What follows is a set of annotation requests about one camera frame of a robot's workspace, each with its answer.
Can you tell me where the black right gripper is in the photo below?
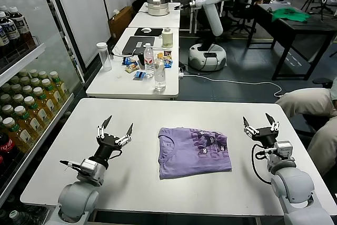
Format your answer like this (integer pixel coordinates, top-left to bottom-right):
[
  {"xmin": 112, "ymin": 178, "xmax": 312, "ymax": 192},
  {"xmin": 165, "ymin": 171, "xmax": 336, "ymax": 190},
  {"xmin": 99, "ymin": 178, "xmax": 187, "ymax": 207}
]
[{"xmin": 242, "ymin": 112, "xmax": 280, "ymax": 149}]

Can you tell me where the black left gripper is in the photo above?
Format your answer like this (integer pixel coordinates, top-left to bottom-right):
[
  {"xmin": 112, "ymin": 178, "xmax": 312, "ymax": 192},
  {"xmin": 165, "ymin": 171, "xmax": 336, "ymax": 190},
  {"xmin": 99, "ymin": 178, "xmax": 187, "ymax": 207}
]
[{"xmin": 92, "ymin": 115, "xmax": 134, "ymax": 169}]

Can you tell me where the purple t-shirt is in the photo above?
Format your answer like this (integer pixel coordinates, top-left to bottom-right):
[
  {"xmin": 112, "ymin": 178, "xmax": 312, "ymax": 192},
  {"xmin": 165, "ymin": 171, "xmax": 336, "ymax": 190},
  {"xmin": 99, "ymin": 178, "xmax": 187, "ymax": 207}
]
[{"xmin": 157, "ymin": 126, "xmax": 233, "ymax": 180}]

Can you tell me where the person in beige trousers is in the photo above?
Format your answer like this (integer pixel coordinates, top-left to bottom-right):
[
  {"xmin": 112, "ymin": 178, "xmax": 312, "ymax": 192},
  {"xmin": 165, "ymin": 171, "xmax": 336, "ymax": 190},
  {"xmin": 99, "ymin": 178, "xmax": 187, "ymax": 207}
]
[{"xmin": 276, "ymin": 77, "xmax": 337, "ymax": 175}]

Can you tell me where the white table with snacks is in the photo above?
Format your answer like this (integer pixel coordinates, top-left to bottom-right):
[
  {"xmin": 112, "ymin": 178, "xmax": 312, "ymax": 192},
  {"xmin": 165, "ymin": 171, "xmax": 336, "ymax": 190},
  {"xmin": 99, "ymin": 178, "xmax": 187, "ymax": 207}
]
[{"xmin": 86, "ymin": 27, "xmax": 180, "ymax": 99}]

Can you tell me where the tan snack packet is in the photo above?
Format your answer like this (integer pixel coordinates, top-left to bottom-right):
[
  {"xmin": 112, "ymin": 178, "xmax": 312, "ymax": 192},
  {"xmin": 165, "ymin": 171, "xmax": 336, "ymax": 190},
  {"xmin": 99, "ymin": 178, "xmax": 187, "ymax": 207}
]
[{"xmin": 125, "ymin": 63, "xmax": 140, "ymax": 74}]

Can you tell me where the clear tumbler white lid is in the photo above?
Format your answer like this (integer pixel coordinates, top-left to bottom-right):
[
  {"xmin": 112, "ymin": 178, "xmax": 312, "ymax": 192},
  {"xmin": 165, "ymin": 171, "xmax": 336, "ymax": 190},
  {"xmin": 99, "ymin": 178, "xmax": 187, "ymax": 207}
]
[{"xmin": 96, "ymin": 42, "xmax": 113, "ymax": 72}]

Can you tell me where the clear unlabelled water bottle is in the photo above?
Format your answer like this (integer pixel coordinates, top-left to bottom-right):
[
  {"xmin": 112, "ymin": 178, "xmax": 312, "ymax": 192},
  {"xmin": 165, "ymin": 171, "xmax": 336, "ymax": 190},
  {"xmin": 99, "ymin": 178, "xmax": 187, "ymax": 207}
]
[{"xmin": 153, "ymin": 58, "xmax": 167, "ymax": 93}]

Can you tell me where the small black stand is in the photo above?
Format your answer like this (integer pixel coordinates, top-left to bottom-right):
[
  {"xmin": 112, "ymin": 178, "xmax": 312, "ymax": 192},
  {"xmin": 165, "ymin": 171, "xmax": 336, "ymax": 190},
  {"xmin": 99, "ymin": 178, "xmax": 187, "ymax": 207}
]
[{"xmin": 136, "ymin": 53, "xmax": 147, "ymax": 69}]

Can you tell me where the red label water bottle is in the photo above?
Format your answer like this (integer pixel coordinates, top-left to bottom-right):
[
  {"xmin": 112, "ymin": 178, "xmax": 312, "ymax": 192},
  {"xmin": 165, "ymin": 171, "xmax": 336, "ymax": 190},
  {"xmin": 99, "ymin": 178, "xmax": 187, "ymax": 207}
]
[{"xmin": 143, "ymin": 43, "xmax": 155, "ymax": 79}]

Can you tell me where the dark grey laptop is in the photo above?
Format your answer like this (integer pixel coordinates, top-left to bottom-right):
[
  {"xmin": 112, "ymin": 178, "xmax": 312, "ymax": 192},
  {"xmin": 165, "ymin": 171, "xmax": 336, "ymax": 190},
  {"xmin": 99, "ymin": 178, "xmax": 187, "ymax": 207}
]
[{"xmin": 122, "ymin": 36, "xmax": 156, "ymax": 56}]

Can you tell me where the red label cola bottle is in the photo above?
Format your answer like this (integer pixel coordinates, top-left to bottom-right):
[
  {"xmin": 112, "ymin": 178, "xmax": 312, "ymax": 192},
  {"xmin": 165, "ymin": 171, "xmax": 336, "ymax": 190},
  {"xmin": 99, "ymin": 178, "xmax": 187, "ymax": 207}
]
[{"xmin": 0, "ymin": 131, "xmax": 21, "ymax": 168}]

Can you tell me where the black work table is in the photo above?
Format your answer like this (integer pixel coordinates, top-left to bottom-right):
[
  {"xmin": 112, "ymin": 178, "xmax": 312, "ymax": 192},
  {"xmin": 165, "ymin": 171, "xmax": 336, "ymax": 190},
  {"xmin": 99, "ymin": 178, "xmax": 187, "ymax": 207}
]
[{"xmin": 252, "ymin": 3, "xmax": 337, "ymax": 81}]

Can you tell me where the pale green jar cream lid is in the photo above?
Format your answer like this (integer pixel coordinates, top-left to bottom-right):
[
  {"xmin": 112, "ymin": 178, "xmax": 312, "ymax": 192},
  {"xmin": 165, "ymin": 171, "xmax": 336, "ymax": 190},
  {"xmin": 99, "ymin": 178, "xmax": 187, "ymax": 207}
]
[{"xmin": 161, "ymin": 28, "xmax": 174, "ymax": 49}]

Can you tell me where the black mouse pad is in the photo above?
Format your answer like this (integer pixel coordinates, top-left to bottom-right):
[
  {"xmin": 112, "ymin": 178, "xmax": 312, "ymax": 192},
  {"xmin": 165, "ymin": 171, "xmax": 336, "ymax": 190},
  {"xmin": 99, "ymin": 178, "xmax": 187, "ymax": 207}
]
[{"xmin": 133, "ymin": 27, "xmax": 163, "ymax": 37}]

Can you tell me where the brown cardboard box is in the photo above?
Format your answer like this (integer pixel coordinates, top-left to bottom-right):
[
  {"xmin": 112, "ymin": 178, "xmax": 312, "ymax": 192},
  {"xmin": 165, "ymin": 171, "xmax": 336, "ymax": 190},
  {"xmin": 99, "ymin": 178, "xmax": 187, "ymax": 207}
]
[{"xmin": 108, "ymin": 6, "xmax": 134, "ymax": 42}]

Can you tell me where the green cloth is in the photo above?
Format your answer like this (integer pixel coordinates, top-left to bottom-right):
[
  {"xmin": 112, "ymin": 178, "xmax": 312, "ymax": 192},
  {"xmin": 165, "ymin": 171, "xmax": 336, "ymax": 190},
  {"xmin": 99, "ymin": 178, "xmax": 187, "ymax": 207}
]
[{"xmin": 271, "ymin": 7, "xmax": 311, "ymax": 23}]

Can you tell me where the glass door drinks cabinet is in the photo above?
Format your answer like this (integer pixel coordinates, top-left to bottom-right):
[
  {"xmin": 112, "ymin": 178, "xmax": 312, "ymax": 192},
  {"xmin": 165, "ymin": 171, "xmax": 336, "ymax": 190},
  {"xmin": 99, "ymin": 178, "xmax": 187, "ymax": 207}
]
[{"xmin": 0, "ymin": 0, "xmax": 87, "ymax": 210}]

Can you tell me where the white table with pot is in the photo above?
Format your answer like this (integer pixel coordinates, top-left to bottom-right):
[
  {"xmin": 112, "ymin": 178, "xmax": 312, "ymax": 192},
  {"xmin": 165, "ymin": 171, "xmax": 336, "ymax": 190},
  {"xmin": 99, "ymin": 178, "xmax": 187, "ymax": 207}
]
[{"xmin": 128, "ymin": 2, "xmax": 181, "ymax": 30}]

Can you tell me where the white humanoid robot body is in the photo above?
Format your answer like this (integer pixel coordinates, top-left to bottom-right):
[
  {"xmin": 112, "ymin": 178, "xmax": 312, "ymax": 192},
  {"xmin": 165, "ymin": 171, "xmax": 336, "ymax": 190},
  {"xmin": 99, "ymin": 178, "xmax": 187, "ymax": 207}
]
[{"xmin": 188, "ymin": 0, "xmax": 229, "ymax": 72}]

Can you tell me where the dark bottle white cap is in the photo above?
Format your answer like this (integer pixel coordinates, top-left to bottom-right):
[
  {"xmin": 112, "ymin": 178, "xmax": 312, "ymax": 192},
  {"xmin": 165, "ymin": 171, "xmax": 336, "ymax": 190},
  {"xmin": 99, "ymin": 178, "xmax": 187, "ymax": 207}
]
[{"xmin": 9, "ymin": 210, "xmax": 32, "ymax": 225}]

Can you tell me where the steel steamer pot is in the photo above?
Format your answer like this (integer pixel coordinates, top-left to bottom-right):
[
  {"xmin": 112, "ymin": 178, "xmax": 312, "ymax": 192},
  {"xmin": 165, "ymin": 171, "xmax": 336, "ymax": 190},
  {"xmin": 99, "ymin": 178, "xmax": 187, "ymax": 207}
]
[{"xmin": 146, "ymin": 0, "xmax": 171, "ymax": 17}]

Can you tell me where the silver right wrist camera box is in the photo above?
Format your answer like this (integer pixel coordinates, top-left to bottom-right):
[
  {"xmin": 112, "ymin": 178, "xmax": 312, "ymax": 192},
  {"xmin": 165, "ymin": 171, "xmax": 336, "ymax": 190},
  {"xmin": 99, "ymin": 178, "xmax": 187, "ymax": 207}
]
[{"xmin": 273, "ymin": 141, "xmax": 293, "ymax": 161}]

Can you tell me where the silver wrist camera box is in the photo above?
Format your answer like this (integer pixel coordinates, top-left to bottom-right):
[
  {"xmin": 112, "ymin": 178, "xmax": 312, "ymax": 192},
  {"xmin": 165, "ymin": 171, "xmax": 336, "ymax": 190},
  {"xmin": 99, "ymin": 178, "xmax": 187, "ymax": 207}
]
[
  {"xmin": 273, "ymin": 141, "xmax": 293, "ymax": 161},
  {"xmin": 78, "ymin": 158, "xmax": 100, "ymax": 177}
]

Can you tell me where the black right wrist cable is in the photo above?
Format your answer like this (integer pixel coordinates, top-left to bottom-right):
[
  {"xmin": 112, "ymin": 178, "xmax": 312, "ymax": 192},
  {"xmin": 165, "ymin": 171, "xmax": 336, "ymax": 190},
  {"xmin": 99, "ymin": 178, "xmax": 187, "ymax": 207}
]
[{"xmin": 251, "ymin": 143, "xmax": 274, "ymax": 185}]

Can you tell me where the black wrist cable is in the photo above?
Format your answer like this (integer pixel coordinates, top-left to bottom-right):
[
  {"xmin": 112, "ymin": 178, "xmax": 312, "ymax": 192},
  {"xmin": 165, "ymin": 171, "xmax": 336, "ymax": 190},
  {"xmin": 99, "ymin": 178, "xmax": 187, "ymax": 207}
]
[
  {"xmin": 251, "ymin": 143, "xmax": 274, "ymax": 185},
  {"xmin": 59, "ymin": 159, "xmax": 82, "ymax": 169}
]

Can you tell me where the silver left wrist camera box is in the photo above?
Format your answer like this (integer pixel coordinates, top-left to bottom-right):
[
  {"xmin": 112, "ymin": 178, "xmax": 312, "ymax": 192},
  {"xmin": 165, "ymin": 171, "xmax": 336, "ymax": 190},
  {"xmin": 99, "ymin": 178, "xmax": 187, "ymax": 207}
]
[{"xmin": 78, "ymin": 158, "xmax": 100, "ymax": 177}]

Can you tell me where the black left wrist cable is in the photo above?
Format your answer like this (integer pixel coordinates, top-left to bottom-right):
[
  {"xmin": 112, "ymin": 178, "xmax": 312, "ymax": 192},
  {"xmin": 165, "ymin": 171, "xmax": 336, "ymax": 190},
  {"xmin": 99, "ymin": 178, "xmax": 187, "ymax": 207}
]
[{"xmin": 59, "ymin": 159, "xmax": 82, "ymax": 169}]

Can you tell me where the long white power cable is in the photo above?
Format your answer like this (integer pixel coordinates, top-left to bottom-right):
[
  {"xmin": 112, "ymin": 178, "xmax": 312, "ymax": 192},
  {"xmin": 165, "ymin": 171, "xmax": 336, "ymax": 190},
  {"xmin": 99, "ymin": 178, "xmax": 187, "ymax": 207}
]
[{"xmin": 183, "ymin": 73, "xmax": 285, "ymax": 99}]

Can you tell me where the thin white charging cable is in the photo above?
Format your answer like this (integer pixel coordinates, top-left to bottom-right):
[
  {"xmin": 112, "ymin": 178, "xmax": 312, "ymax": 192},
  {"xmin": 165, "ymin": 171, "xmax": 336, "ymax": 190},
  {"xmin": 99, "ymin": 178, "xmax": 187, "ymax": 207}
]
[{"xmin": 112, "ymin": 47, "xmax": 145, "ymax": 58}]

